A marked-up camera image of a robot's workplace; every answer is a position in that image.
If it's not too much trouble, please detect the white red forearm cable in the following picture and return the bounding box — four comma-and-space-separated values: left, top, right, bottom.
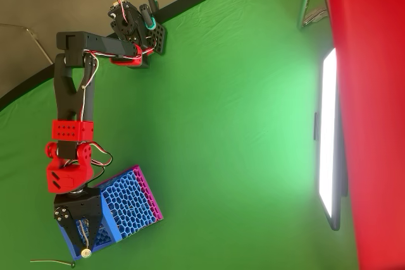
79, 51, 99, 123

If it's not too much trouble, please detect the thin grey floor cable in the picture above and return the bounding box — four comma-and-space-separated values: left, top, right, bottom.
0, 23, 54, 65

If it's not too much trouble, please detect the thin white stick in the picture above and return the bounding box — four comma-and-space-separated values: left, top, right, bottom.
78, 218, 93, 259

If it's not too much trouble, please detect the large red smooth object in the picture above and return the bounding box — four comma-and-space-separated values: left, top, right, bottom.
318, 0, 405, 270

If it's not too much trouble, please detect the black flat light panel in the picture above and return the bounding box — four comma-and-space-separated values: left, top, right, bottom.
313, 47, 349, 231

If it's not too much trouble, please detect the thin wire with black tip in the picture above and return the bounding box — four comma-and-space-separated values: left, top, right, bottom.
30, 259, 77, 268

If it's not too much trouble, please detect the white red wrist cable loop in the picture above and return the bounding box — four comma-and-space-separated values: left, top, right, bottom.
90, 142, 114, 176

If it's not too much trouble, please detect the black clamp with teal ring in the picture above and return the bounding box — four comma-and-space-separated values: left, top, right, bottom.
146, 0, 159, 32

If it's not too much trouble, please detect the blue and pink mesh basket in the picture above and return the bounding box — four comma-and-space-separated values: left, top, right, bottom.
56, 164, 165, 261

